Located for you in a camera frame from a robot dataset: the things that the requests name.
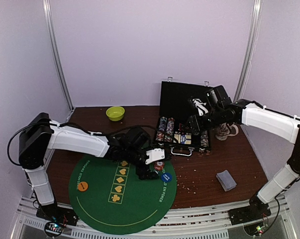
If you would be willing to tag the black poker chip case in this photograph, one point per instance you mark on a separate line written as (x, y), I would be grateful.
(174, 112)

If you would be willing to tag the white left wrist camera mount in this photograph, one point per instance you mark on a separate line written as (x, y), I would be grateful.
(154, 155)

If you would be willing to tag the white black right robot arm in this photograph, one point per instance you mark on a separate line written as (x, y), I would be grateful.
(275, 136)

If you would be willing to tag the silver case handle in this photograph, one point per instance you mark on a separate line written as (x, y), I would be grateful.
(184, 152)

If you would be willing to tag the blue texas holdem card box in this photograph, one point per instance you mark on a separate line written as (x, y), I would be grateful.
(183, 138)

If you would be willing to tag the red cream poker chip stack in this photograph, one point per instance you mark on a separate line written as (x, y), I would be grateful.
(159, 165)

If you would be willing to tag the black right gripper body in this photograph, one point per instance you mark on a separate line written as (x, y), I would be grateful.
(194, 122)

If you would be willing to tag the silver aluminium frame post left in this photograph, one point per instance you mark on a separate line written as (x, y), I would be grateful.
(55, 52)

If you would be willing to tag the white patterned ceramic mug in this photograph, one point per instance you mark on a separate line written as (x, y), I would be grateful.
(225, 130)

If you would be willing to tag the lime green plastic bowl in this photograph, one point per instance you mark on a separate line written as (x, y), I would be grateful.
(115, 113)

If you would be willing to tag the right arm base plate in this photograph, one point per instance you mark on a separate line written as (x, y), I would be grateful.
(247, 214)

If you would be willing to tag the round green poker mat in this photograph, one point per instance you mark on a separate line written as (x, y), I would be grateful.
(117, 201)

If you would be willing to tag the orange big blind button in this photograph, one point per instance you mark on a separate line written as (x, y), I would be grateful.
(82, 186)

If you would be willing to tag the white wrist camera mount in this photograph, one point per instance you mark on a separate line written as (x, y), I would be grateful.
(154, 155)
(201, 107)

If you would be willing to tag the silver aluminium frame post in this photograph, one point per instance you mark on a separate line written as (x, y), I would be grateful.
(55, 52)
(250, 48)

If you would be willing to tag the blue small blind button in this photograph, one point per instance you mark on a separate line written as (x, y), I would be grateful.
(166, 177)

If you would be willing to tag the blue playing card deck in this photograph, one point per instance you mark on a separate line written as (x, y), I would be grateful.
(226, 180)

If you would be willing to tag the silver aluminium frame post right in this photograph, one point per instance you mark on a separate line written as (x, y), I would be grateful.
(250, 48)

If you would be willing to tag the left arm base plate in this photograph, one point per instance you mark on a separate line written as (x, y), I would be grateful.
(58, 214)

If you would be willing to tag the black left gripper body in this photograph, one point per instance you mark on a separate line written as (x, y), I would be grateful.
(133, 155)

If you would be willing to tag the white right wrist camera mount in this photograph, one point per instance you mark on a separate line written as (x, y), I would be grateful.
(201, 107)

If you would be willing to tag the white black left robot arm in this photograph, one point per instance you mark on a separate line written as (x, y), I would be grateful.
(43, 134)

